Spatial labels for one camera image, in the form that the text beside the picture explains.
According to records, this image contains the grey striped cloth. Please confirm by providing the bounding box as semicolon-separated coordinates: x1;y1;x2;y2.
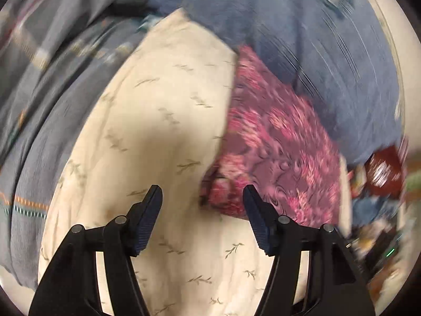
0;0;158;290

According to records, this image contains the blue plaid quilt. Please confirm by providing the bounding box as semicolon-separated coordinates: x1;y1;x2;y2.
145;0;407;168

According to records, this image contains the cream leaf-print blanket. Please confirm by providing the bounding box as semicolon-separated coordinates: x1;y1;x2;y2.
38;8;352;316

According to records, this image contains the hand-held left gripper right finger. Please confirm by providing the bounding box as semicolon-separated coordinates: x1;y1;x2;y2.
243;185;376;316

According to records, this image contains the red plastic bag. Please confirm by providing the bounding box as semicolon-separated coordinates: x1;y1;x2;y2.
363;145;407;196

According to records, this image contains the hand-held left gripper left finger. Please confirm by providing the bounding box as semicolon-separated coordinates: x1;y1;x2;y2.
28;185;163;316

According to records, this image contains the purple floral shirt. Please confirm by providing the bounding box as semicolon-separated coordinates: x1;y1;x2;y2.
199;44;346;228

